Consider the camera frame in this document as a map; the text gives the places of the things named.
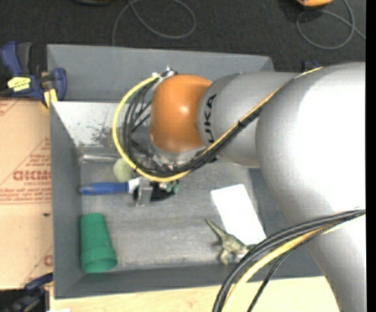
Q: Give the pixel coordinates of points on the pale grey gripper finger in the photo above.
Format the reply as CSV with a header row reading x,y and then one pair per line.
x,y
145,183
145,197

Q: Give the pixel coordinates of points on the pale green ball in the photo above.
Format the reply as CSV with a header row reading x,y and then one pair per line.
x,y
121,170

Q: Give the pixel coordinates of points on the grey metal bin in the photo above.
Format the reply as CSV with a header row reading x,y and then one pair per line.
x,y
174,239

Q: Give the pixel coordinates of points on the green plastic cup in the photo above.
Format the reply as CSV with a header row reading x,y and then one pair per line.
x,y
96,242

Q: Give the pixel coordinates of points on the white flat card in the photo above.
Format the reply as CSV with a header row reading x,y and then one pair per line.
x,y
238,211

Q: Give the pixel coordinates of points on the grey-green toy dinosaur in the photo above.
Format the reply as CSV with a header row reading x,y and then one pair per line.
x,y
231,245

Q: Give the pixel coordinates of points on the brown cardboard board red print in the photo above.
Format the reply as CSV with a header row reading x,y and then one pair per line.
x,y
19,141

